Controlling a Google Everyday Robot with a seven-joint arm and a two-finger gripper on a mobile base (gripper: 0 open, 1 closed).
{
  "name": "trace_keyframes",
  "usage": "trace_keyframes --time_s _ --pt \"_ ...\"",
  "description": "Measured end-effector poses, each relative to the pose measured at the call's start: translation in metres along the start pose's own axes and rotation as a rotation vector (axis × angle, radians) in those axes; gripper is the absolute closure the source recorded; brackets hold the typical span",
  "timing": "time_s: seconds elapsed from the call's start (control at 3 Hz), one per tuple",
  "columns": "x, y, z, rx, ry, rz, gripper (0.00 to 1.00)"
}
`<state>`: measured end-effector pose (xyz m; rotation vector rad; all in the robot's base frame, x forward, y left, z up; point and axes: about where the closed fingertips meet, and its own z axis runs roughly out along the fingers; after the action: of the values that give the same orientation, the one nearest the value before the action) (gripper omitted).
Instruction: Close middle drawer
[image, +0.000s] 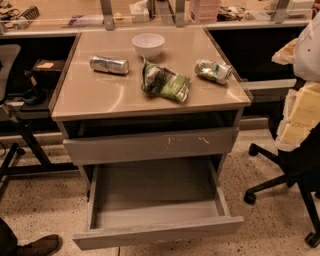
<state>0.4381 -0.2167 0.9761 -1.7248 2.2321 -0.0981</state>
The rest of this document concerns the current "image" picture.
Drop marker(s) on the grey drawer cabinet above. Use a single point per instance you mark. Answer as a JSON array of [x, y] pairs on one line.
[[97, 104]]

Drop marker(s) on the pink stacked box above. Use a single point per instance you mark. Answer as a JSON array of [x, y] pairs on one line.
[[204, 11]]

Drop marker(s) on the grey drawer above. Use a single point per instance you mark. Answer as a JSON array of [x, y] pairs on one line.
[[155, 201], [149, 146]]

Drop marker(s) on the green chip bag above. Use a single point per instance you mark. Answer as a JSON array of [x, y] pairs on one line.
[[162, 82]]

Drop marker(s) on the white bowl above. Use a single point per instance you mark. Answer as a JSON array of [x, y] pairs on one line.
[[148, 45]]

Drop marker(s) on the grey top drawer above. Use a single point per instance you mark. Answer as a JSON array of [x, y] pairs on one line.
[[149, 146]]

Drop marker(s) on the black office chair right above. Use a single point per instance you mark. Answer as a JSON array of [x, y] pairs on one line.
[[300, 166]]

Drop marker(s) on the black box with label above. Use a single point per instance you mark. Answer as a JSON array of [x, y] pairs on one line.
[[47, 72]]

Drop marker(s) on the brown shoe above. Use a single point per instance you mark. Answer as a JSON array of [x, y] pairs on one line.
[[45, 246]]

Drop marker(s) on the yellow foam cushion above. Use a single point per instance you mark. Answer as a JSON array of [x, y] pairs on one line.
[[301, 113]]

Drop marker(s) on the tissue box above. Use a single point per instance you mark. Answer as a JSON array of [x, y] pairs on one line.
[[139, 11]]

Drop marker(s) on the silver can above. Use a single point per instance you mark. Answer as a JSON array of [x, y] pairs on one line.
[[109, 65]]

